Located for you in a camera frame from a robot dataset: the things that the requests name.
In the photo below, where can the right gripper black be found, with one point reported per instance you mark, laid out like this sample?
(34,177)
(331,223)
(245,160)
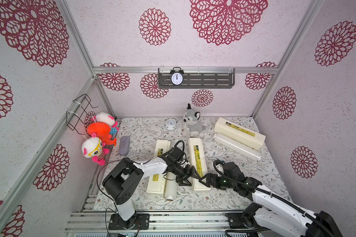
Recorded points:
(212,180)

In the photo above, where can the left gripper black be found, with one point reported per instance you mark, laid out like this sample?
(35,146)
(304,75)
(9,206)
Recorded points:
(188,174)

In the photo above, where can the cream wrap dispenser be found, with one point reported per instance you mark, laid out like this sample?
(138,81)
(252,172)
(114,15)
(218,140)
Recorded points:
(156,183)
(197,159)

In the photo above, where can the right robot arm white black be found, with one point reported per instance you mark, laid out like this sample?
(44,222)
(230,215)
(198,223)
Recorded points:
(268,210)

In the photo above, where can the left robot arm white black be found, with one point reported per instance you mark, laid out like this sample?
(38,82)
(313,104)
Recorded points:
(123,180)

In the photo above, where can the left plastic wrap roll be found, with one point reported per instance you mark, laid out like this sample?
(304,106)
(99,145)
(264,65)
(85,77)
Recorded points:
(171,185)

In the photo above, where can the floral table mat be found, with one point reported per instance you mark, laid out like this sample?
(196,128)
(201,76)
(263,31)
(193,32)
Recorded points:
(144,133)

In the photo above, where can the grey husky plush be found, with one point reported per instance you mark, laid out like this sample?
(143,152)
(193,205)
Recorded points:
(192,126)

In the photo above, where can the back right cream dispenser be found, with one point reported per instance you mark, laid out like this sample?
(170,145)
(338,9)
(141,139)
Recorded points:
(239,133)

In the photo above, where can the small white round clock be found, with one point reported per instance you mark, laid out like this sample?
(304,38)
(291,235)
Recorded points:
(170,124)

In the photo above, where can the grey cloth roll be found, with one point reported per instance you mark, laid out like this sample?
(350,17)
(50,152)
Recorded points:
(124,146)

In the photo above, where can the red plush toy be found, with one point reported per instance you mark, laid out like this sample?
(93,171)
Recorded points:
(102,131)

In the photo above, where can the black alarm clock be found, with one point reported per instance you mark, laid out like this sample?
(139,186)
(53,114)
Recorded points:
(177,76)

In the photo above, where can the white plush with glasses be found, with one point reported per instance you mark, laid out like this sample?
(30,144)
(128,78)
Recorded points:
(93,148)

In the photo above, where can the white pink plush upper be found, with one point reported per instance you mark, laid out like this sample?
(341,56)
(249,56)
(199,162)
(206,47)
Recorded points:
(105,118)

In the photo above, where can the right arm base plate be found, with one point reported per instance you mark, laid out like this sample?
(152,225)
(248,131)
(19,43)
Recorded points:
(245,219)

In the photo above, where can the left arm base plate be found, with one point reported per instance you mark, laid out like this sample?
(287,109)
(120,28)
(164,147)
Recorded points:
(139,221)

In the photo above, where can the grey wall shelf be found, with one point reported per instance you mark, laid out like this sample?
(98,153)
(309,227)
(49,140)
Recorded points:
(199,80)

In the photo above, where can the black wire basket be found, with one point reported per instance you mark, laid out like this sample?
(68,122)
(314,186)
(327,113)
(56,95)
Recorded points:
(76,117)

